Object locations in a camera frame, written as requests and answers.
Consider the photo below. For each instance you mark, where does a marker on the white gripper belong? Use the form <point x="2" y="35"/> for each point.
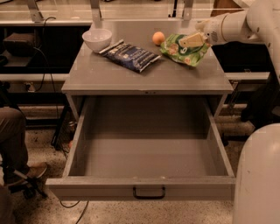
<point x="212" y="32"/>

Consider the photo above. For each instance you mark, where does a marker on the green rice chip bag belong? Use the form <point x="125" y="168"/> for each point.
<point x="190" y="56"/>

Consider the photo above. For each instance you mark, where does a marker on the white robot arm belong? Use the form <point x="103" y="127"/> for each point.
<point x="257" y="187"/>

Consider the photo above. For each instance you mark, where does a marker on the dark blue chip bag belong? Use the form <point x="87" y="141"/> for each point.
<point x="129" y="56"/>

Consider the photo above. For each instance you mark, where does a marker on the grey cabinet counter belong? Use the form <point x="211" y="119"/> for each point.
<point x="93" y="74"/>

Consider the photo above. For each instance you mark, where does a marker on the grey open drawer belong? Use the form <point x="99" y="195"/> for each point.
<point x="122" y="142"/>

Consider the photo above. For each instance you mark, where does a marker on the orange fruit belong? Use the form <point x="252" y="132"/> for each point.
<point x="158" y="38"/>

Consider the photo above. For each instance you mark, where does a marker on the white bowl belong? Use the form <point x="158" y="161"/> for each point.
<point x="97" y="39"/>

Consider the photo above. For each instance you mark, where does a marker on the dark box on shelf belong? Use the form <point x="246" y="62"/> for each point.
<point x="20" y="44"/>

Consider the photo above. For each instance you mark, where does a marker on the brown shoe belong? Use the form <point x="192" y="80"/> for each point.
<point x="17" y="178"/>

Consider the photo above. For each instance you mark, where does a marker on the seated person's leg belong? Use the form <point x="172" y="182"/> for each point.
<point x="12" y="139"/>

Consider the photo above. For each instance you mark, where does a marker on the black office chair base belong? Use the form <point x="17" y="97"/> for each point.
<point x="30" y="186"/>

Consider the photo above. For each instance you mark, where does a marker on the black drawer handle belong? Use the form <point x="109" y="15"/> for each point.
<point x="148" y="193"/>

